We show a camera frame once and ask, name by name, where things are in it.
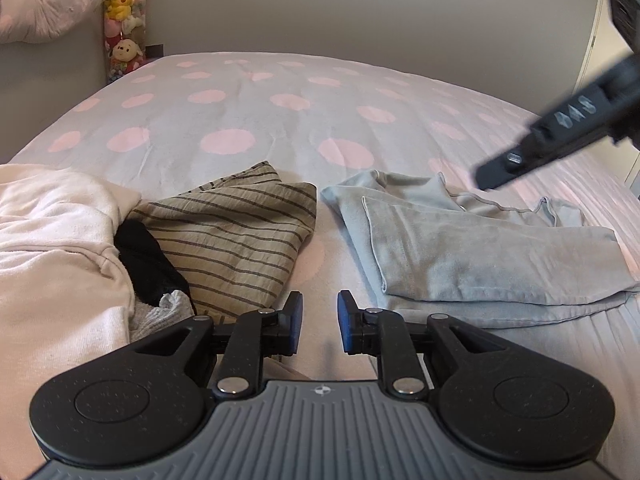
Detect tan brown garment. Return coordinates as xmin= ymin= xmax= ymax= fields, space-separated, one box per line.
xmin=262 ymin=356 xmax=310 ymax=382

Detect light blue-grey long-sleeve shirt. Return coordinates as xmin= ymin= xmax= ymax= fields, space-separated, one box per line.
xmin=322 ymin=170 xmax=639 ymax=328

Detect pink polka dot bedsheet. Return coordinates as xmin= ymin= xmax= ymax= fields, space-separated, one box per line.
xmin=11 ymin=52 xmax=639 ymax=479

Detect white cabinet door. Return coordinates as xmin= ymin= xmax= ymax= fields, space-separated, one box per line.
xmin=575 ymin=0 xmax=639 ymax=188

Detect brown striped garment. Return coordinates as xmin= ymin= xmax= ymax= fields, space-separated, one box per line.
xmin=128 ymin=162 xmax=318 ymax=323

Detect cream white sweater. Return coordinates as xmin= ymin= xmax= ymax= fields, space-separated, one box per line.
xmin=1 ymin=165 xmax=140 ymax=479

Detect grey knit sock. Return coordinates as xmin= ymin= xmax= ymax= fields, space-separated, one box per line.
xmin=129 ymin=289 xmax=194 ymax=342

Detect dark wall socket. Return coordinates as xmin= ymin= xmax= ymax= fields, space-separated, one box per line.
xmin=145 ymin=44 xmax=165 ymax=60

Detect clear tube of plush toys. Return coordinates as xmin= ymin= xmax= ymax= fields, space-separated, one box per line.
xmin=103 ymin=0 xmax=146 ymax=82

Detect black garment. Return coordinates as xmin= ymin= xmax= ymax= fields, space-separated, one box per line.
xmin=114 ymin=220 xmax=195 ymax=313

